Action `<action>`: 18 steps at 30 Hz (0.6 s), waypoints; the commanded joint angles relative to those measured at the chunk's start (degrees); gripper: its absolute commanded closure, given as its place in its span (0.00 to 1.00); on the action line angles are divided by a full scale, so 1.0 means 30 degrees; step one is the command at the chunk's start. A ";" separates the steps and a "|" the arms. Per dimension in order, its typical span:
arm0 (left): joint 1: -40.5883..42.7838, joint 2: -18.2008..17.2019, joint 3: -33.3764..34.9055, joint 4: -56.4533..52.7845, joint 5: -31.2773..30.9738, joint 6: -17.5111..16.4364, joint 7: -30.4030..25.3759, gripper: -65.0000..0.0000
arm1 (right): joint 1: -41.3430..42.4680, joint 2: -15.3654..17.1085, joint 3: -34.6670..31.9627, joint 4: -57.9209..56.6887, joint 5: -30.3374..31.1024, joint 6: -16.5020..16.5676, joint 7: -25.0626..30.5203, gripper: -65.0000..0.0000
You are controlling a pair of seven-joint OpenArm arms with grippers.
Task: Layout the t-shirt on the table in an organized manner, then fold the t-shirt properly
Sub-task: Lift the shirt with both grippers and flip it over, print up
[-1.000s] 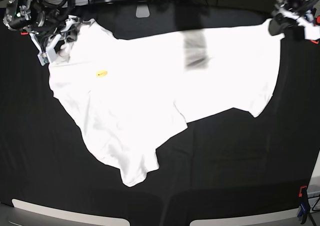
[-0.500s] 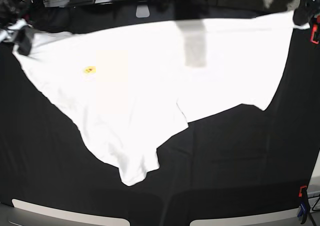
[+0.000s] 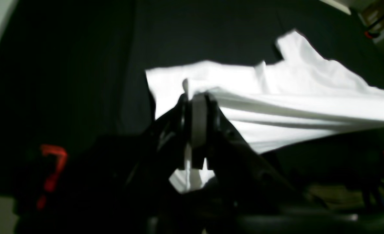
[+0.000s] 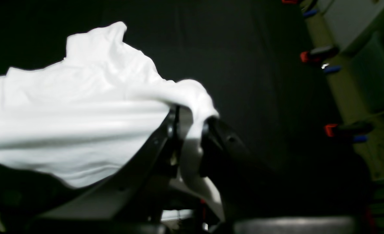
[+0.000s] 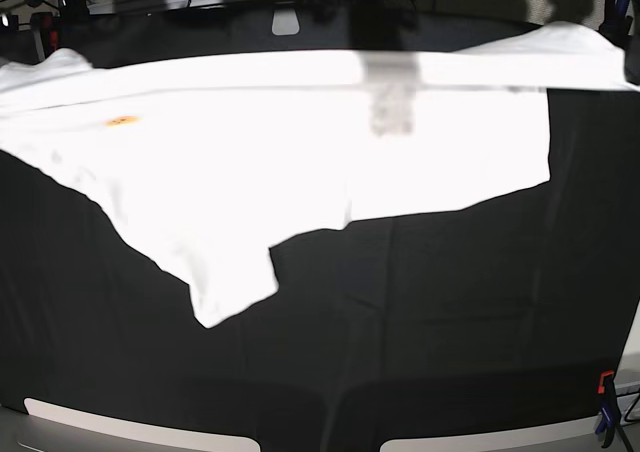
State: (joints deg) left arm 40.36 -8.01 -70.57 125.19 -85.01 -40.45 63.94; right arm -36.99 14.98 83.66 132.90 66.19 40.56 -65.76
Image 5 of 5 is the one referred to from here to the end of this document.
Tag white printed t-shirt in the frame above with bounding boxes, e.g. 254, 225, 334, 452
1, 22, 631, 328

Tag red clamp far left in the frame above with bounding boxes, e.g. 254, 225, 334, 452
29, 12, 59, 62

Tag blue clamp far right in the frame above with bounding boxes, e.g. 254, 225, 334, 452
598, 0, 633, 47

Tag red blue clamp near right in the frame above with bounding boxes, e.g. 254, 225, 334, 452
595, 371, 620, 449

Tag grey camera stand foot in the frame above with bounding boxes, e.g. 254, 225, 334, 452
271, 7, 300, 37

